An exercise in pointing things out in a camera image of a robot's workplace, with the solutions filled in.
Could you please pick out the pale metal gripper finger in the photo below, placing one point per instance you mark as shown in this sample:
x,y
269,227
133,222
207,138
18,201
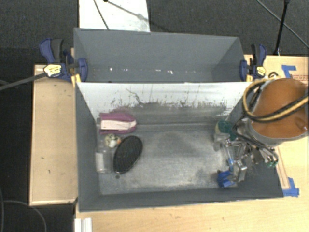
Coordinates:
x,y
220,141
240,173

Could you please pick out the teal green ball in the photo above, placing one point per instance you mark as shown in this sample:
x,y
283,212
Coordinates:
x,y
224,127

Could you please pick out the blue plastic object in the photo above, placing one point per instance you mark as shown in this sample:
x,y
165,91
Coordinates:
x,y
225,179

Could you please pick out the grey metal bin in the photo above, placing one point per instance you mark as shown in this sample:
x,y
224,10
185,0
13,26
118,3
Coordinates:
x,y
169,158

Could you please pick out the black oval brush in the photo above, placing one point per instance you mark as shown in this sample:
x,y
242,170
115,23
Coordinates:
x,y
128,155

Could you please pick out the brown cardboard board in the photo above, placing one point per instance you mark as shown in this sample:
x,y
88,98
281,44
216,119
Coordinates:
x,y
295,66

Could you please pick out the purple stapler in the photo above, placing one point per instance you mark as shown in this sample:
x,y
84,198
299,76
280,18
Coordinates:
x,y
116,124

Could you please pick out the white spotted small ball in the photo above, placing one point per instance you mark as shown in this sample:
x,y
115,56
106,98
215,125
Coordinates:
x,y
111,140

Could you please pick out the clear plastic bottle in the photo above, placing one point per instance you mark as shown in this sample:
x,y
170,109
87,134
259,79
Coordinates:
x,y
102,158

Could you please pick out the pale wood board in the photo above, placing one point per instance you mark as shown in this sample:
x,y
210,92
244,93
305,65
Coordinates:
x,y
53,134

